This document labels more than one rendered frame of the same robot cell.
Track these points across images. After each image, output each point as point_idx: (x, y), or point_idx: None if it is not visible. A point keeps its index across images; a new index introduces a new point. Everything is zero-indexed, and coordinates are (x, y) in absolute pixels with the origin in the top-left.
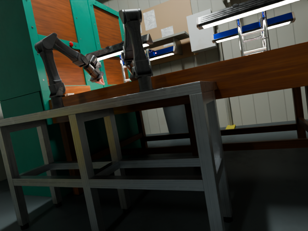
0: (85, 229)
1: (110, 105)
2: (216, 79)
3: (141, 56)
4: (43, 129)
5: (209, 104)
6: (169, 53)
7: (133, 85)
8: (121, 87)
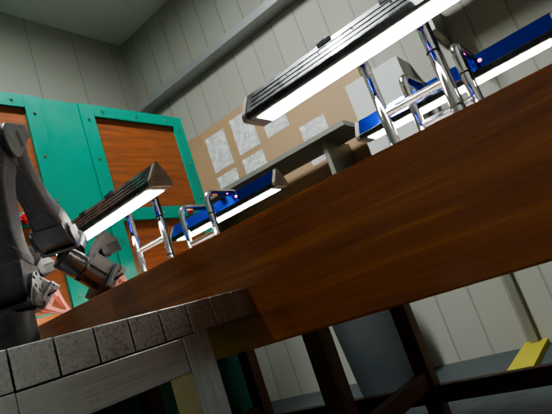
0: None
1: None
2: (246, 278)
3: (1, 254)
4: None
5: (182, 388)
6: (264, 191)
7: (74, 319)
8: (53, 328)
